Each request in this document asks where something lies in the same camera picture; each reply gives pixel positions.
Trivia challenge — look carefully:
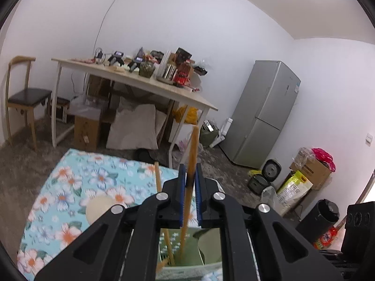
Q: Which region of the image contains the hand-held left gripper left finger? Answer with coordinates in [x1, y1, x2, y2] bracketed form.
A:
[34, 164, 186, 281]

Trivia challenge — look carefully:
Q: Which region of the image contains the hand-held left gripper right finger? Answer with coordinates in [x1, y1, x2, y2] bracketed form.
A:
[196, 162, 343, 281]

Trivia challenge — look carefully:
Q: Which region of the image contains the white soup spoon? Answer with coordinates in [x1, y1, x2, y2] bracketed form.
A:
[199, 228, 221, 265]

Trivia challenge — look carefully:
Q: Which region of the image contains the green perforated utensil holder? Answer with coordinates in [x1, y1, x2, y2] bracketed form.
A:
[157, 227, 225, 281]

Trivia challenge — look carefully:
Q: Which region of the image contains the beige rice paddle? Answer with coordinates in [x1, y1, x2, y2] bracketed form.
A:
[86, 197, 115, 223]

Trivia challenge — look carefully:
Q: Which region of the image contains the dark green bag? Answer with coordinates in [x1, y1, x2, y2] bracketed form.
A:
[200, 121, 220, 148]

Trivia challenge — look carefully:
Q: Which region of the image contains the white plastic bottle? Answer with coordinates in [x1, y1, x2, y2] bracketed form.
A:
[211, 118, 234, 147]

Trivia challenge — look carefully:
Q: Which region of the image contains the black rice cooker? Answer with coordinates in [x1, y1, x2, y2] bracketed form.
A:
[247, 159, 282, 195]

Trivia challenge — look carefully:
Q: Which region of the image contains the yellow plastic bag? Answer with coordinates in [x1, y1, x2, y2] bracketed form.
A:
[173, 105, 200, 125]

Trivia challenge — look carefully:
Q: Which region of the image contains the grey sack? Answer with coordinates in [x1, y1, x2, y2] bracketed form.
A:
[106, 104, 160, 150]

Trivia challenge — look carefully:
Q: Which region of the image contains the yellow green rice bag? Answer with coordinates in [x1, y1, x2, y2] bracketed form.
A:
[277, 170, 314, 215]

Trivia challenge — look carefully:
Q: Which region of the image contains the silver refrigerator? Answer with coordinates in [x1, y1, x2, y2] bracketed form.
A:
[220, 60, 301, 169]

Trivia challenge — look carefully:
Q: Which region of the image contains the blue floral blanket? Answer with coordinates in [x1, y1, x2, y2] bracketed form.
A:
[17, 148, 223, 281]

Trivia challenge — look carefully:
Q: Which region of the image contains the clear crumpled plastic bag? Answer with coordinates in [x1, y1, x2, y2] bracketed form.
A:
[296, 147, 315, 164]

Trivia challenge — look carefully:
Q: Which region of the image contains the tall brown cardboard box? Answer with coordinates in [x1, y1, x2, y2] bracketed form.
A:
[74, 115, 102, 152]

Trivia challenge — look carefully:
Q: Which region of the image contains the wooden table with white legs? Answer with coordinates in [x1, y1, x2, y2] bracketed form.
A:
[51, 58, 219, 169]

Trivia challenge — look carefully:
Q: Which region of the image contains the red oil bottle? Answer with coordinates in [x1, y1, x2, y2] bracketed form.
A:
[174, 61, 191, 87]

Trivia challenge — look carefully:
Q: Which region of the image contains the metal cup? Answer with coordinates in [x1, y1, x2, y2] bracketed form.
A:
[158, 64, 178, 83]

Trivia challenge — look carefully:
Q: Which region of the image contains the black round bin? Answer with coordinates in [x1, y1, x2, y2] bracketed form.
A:
[296, 199, 340, 245]

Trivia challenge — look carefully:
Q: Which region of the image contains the glass jar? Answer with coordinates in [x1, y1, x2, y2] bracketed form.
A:
[138, 60, 156, 78]

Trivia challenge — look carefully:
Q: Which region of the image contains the clear plastic storage box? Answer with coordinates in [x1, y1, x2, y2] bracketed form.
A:
[68, 95, 109, 118]

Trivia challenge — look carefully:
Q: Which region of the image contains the red snack packet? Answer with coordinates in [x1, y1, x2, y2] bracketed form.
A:
[313, 225, 338, 251]

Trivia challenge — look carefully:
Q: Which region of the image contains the flat brown cardboard box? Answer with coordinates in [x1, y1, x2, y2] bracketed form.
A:
[87, 74, 113, 97]

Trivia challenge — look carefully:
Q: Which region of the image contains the black device with screen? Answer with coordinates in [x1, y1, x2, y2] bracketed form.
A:
[128, 54, 144, 72]
[109, 51, 125, 66]

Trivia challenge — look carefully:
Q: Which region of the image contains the dark printed box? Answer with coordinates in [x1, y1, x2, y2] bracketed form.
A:
[175, 47, 192, 63]

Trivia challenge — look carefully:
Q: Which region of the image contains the small dark countertop oven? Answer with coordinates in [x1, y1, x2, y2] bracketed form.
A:
[47, 97, 71, 123]

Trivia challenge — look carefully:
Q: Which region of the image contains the wooden chair with dark seat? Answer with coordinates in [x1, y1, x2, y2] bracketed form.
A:
[6, 55, 53, 150]

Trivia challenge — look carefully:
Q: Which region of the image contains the thin wall cable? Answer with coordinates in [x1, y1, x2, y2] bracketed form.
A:
[94, 0, 132, 53]

